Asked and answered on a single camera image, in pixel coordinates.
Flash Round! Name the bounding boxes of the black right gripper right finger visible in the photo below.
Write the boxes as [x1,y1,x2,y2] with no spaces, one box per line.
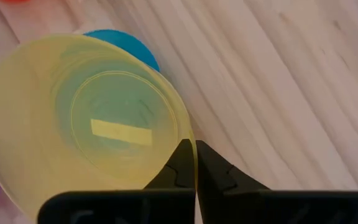
[196,139,358,224]

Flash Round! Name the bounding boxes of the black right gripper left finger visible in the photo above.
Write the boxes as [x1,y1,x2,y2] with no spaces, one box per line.
[37,138,196,224]

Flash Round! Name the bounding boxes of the yellow translucent plastic bowl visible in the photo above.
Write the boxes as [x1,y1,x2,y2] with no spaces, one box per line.
[0,33,198,222]

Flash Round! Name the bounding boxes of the blue plastic bowl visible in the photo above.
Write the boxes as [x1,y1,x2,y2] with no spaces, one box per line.
[82,29,161,73]

